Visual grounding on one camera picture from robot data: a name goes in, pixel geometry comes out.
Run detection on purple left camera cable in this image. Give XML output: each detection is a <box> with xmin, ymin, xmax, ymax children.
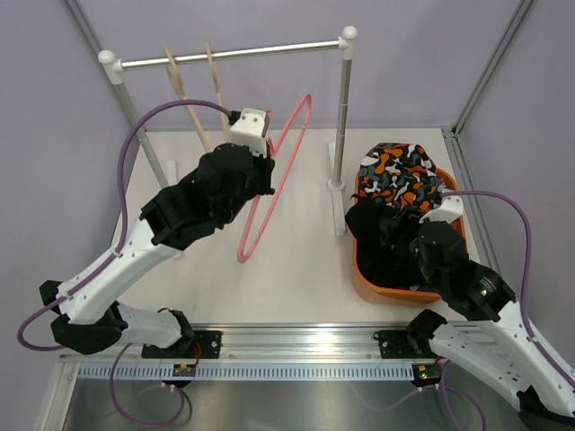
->
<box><xmin>16</xmin><ymin>99</ymin><xmax>234</xmax><ymax>351</ymax></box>

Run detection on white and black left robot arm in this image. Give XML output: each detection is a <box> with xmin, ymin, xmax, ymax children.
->
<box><xmin>40</xmin><ymin>143</ymin><xmax>275</xmax><ymax>358</ymax></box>

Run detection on purple camera cable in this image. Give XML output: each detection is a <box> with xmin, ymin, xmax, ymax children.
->
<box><xmin>442</xmin><ymin>190</ymin><xmax>575</xmax><ymax>387</ymax></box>
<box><xmin>16</xmin><ymin>99</ymin><xmax>234</xmax><ymax>351</ymax></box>

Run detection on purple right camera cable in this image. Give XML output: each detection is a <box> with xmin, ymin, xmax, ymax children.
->
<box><xmin>442</xmin><ymin>190</ymin><xmax>575</xmax><ymax>387</ymax></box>

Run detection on white and steel clothes rack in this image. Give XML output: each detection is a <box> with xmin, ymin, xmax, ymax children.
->
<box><xmin>97</xmin><ymin>25</ymin><xmax>359</xmax><ymax>237</ymax></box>

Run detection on orange plastic laundry basket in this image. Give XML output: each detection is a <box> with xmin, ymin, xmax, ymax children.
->
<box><xmin>351</xmin><ymin>168</ymin><xmax>466</xmax><ymax>307</ymax></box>

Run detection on white slotted cable duct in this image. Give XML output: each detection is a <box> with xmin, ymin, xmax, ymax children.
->
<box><xmin>78</xmin><ymin>363</ymin><xmax>414</xmax><ymax>382</ymax></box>

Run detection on black shorts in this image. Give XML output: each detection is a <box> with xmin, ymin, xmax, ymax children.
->
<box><xmin>345</xmin><ymin>194</ymin><xmax>425</xmax><ymax>290</ymax></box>

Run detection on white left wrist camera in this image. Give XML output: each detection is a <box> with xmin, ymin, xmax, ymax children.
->
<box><xmin>229</xmin><ymin>108</ymin><xmax>270</xmax><ymax>158</ymax></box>

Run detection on purple cable lower right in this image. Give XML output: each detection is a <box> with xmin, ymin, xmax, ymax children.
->
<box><xmin>349</xmin><ymin>361</ymin><xmax>486</xmax><ymax>431</ymax></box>

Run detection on purple cable lower left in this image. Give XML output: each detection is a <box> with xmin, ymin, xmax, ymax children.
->
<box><xmin>110</xmin><ymin>343</ymin><xmax>194</xmax><ymax>427</ymax></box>

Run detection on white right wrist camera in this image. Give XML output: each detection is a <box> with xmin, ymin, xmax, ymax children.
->
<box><xmin>420</xmin><ymin>196</ymin><xmax>464</xmax><ymax>224</ymax></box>

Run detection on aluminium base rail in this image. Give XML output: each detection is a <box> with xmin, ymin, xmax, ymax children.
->
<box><xmin>57</xmin><ymin>325</ymin><xmax>504</xmax><ymax>365</ymax></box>

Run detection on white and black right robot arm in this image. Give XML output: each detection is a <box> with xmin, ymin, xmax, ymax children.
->
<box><xmin>378</xmin><ymin>208</ymin><xmax>574</xmax><ymax>430</ymax></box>

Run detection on orange camouflage shorts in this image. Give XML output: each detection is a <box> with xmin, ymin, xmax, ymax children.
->
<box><xmin>356</xmin><ymin>143</ymin><xmax>446</xmax><ymax>213</ymax></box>

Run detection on pink plastic hanger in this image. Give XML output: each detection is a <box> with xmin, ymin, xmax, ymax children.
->
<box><xmin>236</xmin><ymin>93</ymin><xmax>314</xmax><ymax>264</ymax></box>

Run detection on beige wooden hanger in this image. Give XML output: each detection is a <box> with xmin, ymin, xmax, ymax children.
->
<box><xmin>205</xmin><ymin>42</ymin><xmax>230</xmax><ymax>141</ymax></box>
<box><xmin>162</xmin><ymin>44</ymin><xmax>211</xmax><ymax>154</ymax></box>

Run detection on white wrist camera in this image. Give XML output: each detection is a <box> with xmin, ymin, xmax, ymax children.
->
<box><xmin>420</xmin><ymin>196</ymin><xmax>464</xmax><ymax>224</ymax></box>
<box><xmin>229</xmin><ymin>108</ymin><xmax>270</xmax><ymax>158</ymax></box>

